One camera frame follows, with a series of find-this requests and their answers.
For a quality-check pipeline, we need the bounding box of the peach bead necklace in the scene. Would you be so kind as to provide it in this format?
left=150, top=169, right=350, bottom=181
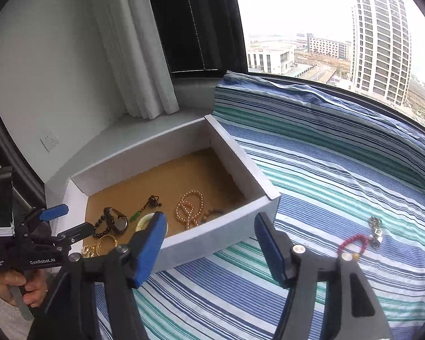
left=175, top=190, right=205, bottom=228

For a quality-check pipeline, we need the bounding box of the green pendant with black cord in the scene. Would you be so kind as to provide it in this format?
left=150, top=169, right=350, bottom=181
left=129, top=195, right=162, bottom=223

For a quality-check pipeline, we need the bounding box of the tall high-rise building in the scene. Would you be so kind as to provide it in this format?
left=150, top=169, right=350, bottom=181
left=350, top=0, right=411, bottom=107

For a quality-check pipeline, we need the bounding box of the black wristwatch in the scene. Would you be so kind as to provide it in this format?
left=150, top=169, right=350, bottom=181
left=103, top=206, right=129, bottom=235

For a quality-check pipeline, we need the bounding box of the brown bead bracelet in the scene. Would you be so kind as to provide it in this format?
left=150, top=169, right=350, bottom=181
left=199, top=207, right=226, bottom=224

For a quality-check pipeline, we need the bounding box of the person's left hand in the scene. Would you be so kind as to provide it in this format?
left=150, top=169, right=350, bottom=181
left=0, top=269, right=52, bottom=307

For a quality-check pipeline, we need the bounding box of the black bead bracelet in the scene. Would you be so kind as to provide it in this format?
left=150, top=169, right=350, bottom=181
left=92, top=216, right=112, bottom=239

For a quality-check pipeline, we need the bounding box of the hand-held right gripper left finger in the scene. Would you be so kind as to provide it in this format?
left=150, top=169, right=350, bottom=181
left=26, top=211, right=168, bottom=340

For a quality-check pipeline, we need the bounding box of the white jade bangle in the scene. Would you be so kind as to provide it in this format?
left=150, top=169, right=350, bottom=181
left=135, top=212, right=169, bottom=239

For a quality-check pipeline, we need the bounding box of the white curtain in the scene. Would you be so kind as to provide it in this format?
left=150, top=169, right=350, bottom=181
left=90, top=0, right=180, bottom=120

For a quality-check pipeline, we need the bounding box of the white low building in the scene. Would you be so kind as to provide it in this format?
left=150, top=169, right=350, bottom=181
left=247, top=47, right=295, bottom=75

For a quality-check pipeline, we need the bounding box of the striped bed sheet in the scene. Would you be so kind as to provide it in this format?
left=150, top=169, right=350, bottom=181
left=94, top=120, right=425, bottom=340

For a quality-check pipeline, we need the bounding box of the red bead bracelet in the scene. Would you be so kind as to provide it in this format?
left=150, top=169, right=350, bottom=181
left=338, top=234, right=369, bottom=261

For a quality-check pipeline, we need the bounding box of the person's left forearm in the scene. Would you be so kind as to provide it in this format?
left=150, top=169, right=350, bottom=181
left=0, top=292, right=26, bottom=340

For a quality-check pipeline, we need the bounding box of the low brown building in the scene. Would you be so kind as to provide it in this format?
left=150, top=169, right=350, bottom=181
left=307, top=35, right=352, bottom=61

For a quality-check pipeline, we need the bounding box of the striped pillow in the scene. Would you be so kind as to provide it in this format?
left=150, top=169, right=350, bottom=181
left=212, top=70, right=425, bottom=185

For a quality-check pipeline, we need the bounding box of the white wall socket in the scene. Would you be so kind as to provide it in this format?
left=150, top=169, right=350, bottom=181
left=41, top=132, right=60, bottom=152

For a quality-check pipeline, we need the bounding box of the gold bangle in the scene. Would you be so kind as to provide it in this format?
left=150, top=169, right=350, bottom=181
left=97, top=234, right=118, bottom=256

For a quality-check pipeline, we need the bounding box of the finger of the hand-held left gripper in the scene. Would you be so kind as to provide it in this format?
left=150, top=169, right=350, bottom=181
left=22, top=204, right=70, bottom=228
left=52, top=221, right=95, bottom=253

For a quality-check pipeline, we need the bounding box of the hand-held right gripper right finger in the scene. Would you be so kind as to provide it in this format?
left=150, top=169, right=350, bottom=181
left=254, top=212, right=392, bottom=340

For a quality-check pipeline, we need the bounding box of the dark window blind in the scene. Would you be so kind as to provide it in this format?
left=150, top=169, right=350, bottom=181
left=143, top=0, right=234, bottom=78

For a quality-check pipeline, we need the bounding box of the white cardboard box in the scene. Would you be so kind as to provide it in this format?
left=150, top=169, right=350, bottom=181
left=44, top=114, right=281, bottom=271

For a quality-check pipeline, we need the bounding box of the metal keychain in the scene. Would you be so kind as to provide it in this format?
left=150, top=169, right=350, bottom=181
left=366, top=216, right=383, bottom=249

